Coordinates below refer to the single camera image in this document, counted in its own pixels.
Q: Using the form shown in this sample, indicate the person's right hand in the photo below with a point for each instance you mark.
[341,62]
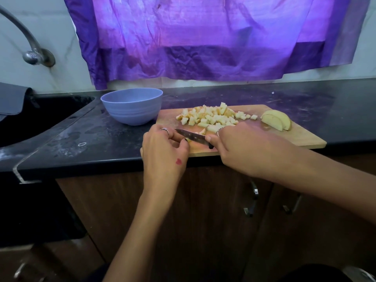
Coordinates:
[252,149]

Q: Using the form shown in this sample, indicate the person's left hand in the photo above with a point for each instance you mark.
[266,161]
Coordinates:
[161,164]

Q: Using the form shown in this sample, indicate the potato slice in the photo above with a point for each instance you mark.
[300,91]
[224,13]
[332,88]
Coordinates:
[276,119]

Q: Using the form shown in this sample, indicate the pile of diced potato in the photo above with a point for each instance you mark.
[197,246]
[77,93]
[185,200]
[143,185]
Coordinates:
[211,114]

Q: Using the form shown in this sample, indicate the blue bowl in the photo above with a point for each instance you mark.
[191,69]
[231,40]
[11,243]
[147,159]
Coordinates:
[131,106]

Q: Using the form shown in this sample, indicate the person's right forearm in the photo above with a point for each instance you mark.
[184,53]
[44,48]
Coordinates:
[335,182]

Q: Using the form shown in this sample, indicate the person's left forearm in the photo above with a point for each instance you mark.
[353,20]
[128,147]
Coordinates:
[138,243]

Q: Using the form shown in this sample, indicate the person's dark trousers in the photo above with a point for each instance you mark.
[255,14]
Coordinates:
[317,273]

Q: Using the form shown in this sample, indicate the wooden cutting board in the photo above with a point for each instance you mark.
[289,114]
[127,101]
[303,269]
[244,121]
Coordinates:
[299,135]

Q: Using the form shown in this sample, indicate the white rubber band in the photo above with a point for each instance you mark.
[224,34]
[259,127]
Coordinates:
[78,144]

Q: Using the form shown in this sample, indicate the purple cloth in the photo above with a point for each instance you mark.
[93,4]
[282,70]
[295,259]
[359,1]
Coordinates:
[217,38]

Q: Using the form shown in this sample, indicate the dark sink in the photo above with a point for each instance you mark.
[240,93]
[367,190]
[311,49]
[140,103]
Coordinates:
[41,117]

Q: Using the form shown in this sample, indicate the grey cloth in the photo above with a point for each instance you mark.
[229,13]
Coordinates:
[13,99]

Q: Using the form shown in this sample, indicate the red and white plastic bag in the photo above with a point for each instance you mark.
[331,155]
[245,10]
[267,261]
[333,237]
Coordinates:
[359,274]

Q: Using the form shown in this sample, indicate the metal faucet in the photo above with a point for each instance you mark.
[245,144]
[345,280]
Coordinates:
[35,54]

